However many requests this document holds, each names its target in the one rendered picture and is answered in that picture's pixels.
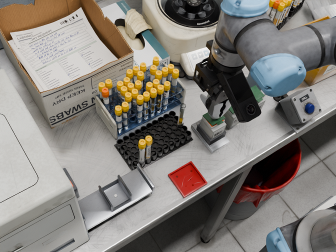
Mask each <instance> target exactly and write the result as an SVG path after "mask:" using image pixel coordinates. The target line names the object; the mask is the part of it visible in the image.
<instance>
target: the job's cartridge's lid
mask: <svg viewBox="0 0 336 252"><path fill-rule="evenodd" d="M202 116H203V117H204V118H205V119H206V120H207V121H208V122H209V123H210V124H211V125H212V126H213V125H215V124H218V125H220V124H222V123H223V120H224V119H225V117H224V116H222V117H219V118H218V119H212V118H211V117H210V115H209V113H208V112H207V113H205V114H203V115H202Z"/></svg>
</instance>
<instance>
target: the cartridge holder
mask: <svg viewBox="0 0 336 252"><path fill-rule="evenodd" d="M200 124H201V120H199V121H197V122H195V123H193V124H192V125H191V128H192V129H193V130H194V132H195V133H196V134H197V136H198V137H199V138H200V139H201V141H202V142H203V143H204V144H205V146H206V147H207V148H208V150H209V151H210V152H211V153H212V154H213V153H214V152H216V151H218V150H219V149H221V148H223V147H224V146H226V145H228V144H229V143H230V141H229V140H228V139H227V137H226V136H225V135H226V133H227V132H226V131H225V130H224V132H223V133H221V134H219V135H218V136H216V137H214V138H212V139H210V138H209V136H208V135H207V134H206V133H205V131H204V130H203V129H202V127H201V126H200Z"/></svg>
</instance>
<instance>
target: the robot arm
mask: <svg viewBox="0 0 336 252"><path fill-rule="evenodd" d="M269 2H270V0H223V2H222V3H221V5H220V13H219V18H218V22H217V26H216V30H215V35H214V39H211V40H209V41H207V42H206V47H207V48H208V49H209V51H210V52H209V57H207V58H205V59H203V60H202V61H201V62H199V63H197V64H196V65H195V70H194V75H193V80H194V81H195V83H196V84H197V85H198V86H199V88H200V89H201V90H202V91H203V92H205V91H206V92H207V93H208V94H207V96H205V95H204V94H200V99H201V101H202V102H203V104H204V105H205V107H206V109H207V110H208V111H207V112H208V114H209V116H210V117H211V118H212V119H214V120H216V119H218V118H220V117H222V116H223V115H224V114H225V113H226V112H227V110H228V109H229V108H230V107H232V109H233V111H234V113H235V115H236V117H237V119H238V121H239V122H240V123H247V122H250V121H251V120H253V119H255V118H257V117H258V116H260V115H261V113H262V111H261V109H260V107H259V105H258V103H257V100H256V98H255V96H254V94H253V92H252V90H251V88H250V85H249V83H248V81H247V79H246V77H245V75H244V73H243V70H242V69H243V68H244V67H245V66H246V67H247V69H248V71H249V72H250V76H251V78H252V79H253V80H254V81H255V82H256V83H257V84H258V86H259V87H260V89H261V90H262V91H263V93H264V94H265V95H267V96H269V97H279V96H283V95H285V94H287V93H288V92H289V91H293V90H294V89H296V88H297V87H298V86H299V85H300V84H301V83H302V82H303V80H304V79H305V77H306V72H308V71H311V70H314V69H318V68H321V67H324V66H328V65H334V66H336V16H334V17H332V18H329V19H325V20H322V21H318V22H314V23H311V24H307V25H304V26H300V27H297V28H293V29H289V30H285V31H282V32H280V31H279V30H278V29H277V27H276V26H275V24H274V23H273V22H272V20H271V19H270V17H269V16H268V15H267V11H268V9H269ZM206 61H207V62H206ZM197 71H198V76H197V78H196V73H197ZM266 248H267V252H336V205H334V206H331V207H329V208H326V209H321V210H316V211H314V212H311V213H310V214H308V215H306V216H304V217H302V218H300V219H298V220H296V221H294V222H292V223H290V224H287V225H285V226H282V227H280V228H279V227H277V228H276V229H275V230H273V231H271V232H270V233H268V235H267V237H266Z"/></svg>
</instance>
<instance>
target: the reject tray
mask: <svg viewBox="0 0 336 252"><path fill-rule="evenodd" d="M168 177H169V178H170V180H171V181H172V183H173V184H174V185H175V187H176V188H177V190H178V191H179V192H180V194H181V195H182V197H183V198H186V197H187V196H189V195H191V194H192V193H194V192H196V191H197V190H199V189H201V188H202V187H204V186H205V185H207V184H208V182H207V181H206V180H205V178H204V177H203V176H202V174H201V173H200V172H199V170H198V169H197V168H196V166H195V165H194V164H193V162H192V161H190V162H188V163H186V164H185V165H183V166H181V167H179V168H178V169H176V170H174V171H173V172H171V173H169V174H168Z"/></svg>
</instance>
